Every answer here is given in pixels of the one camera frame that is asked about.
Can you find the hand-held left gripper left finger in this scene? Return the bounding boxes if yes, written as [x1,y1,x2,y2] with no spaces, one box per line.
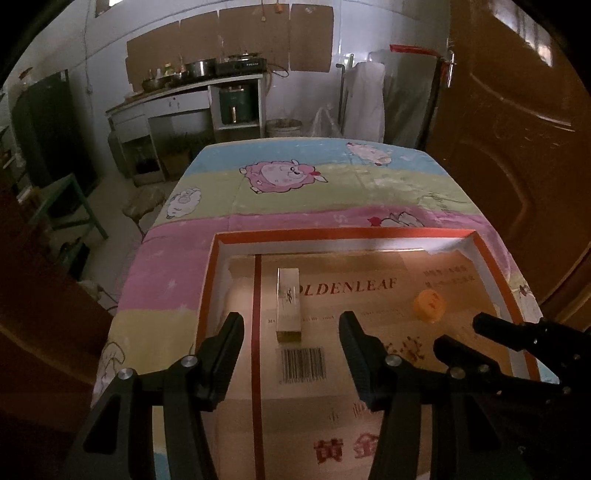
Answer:
[60,312,245,480]

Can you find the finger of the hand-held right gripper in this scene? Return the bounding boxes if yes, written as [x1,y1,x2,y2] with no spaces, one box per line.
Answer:
[473,312,591,370]
[433,335,573,398]

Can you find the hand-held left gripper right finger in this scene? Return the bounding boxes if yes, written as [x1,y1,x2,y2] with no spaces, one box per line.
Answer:
[338,311,527,480]

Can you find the plain orange bottle cap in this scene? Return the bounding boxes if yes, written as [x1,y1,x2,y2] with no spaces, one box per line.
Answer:
[412,290,446,324]

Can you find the shallow orange-rimmed cardboard box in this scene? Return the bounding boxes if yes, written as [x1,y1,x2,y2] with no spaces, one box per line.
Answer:
[196,227,541,480]

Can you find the wooden door jamb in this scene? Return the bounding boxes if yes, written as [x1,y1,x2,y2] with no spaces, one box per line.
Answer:
[0,185,116,462]
[538,222,591,333]

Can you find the printed cartoon sheep blanket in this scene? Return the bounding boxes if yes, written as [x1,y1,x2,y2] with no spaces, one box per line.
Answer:
[92,137,561,480]

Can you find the brown wooden door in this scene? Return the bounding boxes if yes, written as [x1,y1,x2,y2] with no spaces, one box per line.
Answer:
[425,0,591,319]

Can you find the brown cardboard box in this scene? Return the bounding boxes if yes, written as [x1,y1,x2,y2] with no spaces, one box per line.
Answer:
[161,148,192,181]

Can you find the woven basket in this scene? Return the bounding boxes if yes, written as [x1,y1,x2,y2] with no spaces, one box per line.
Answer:
[267,119,303,138]

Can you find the clear plastic bag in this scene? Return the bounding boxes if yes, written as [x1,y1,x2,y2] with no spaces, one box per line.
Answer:
[310,105,345,138]

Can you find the hanging clear plastic sheet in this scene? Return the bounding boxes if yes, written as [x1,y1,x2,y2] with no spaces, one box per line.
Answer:
[383,51,437,146]

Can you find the green air fryer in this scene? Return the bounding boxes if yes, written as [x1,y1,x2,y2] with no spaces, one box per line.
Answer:
[218,87,252,124]

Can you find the white kitchen counter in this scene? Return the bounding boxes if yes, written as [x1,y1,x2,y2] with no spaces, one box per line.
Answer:
[106,73,269,185]

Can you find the white covered sack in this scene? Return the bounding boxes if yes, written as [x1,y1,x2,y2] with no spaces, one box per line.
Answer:
[344,60,386,141]

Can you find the metal pole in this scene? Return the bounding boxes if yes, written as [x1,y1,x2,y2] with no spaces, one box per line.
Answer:
[336,54,354,132]

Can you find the black cooktop stove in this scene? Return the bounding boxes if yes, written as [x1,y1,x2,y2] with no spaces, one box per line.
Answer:
[215,58,269,75]

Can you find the dark tall cabinet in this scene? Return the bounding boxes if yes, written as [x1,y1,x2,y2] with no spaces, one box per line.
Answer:
[11,69,98,190]

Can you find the steel pot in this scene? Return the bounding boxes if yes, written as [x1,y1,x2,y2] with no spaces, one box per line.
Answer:
[185,59,217,77]

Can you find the cluster of condiment bottles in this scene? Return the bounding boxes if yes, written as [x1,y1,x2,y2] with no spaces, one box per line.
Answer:
[147,64,186,80]

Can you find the green metal frame stool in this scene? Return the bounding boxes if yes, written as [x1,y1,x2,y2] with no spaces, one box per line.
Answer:
[30,175,109,241]

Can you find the metal door handle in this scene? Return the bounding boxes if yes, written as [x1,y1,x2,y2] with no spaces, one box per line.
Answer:
[441,51,458,88]

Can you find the cardboard wall sheets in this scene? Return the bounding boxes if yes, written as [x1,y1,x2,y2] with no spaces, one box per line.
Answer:
[126,4,335,86]

